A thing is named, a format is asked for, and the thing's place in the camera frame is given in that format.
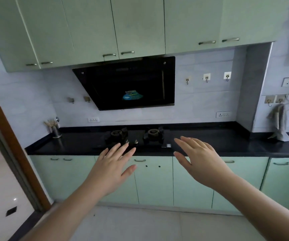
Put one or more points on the grey hanging cloth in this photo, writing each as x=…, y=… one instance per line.
x=280, y=122

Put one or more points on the black glass range hood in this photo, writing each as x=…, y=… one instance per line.
x=134, y=80

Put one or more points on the steel utensil holder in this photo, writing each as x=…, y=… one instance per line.
x=56, y=131

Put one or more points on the white adhesive wall hook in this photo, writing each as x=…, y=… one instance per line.
x=206, y=77
x=227, y=75

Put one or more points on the person's left hand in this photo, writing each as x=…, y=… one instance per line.
x=109, y=173

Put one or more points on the black glass gas hob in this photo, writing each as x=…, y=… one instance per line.
x=137, y=135

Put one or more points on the person's left thumb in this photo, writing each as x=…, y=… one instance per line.
x=129, y=171

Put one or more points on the person's left forearm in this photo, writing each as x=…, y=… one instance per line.
x=66, y=213

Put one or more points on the row of pale green base cabinets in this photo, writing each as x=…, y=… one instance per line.
x=157, y=183

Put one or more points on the person's right thumb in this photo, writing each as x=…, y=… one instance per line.
x=182, y=160

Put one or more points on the brown wooden door frame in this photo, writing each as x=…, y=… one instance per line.
x=16, y=148

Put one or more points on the bundle of wooden chopsticks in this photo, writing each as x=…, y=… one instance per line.
x=51, y=122

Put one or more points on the person's left little finger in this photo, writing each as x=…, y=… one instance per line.
x=103, y=154

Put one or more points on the person's right forearm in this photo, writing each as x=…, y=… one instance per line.
x=259, y=208

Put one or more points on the clear adhesive wall hook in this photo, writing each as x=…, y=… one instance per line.
x=187, y=80

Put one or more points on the person's right hand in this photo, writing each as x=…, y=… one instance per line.
x=207, y=165

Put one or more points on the blue sticker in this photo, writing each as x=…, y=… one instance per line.
x=132, y=95

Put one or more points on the metal spoon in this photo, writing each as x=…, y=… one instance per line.
x=57, y=119

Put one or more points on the row of pale green wall cabinets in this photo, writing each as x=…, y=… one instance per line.
x=139, y=22

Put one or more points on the small metal wall hook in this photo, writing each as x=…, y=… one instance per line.
x=71, y=99
x=87, y=98

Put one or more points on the black round gas burner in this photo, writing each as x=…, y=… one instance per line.
x=154, y=134
x=116, y=135

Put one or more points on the beige adhesive wall hook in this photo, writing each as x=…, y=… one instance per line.
x=280, y=99
x=270, y=99

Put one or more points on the person's left middle finger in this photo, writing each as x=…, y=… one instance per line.
x=121, y=151

